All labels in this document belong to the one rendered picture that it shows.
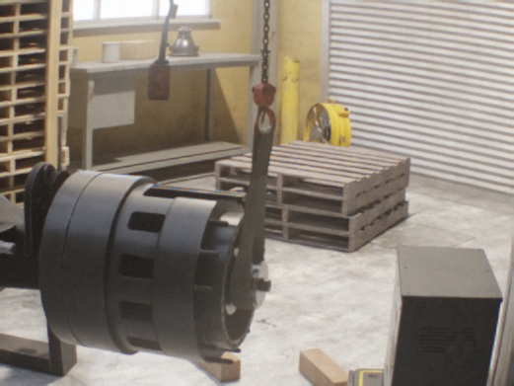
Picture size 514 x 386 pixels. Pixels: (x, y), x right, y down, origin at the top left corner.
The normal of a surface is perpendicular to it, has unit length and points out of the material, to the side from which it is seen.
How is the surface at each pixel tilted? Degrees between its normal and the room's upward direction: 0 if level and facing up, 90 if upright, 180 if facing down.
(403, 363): 90
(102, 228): 51
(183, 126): 90
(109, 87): 90
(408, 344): 90
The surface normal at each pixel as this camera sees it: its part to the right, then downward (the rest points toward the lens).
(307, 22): -0.68, 0.15
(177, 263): -0.24, -0.22
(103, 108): 0.73, 0.18
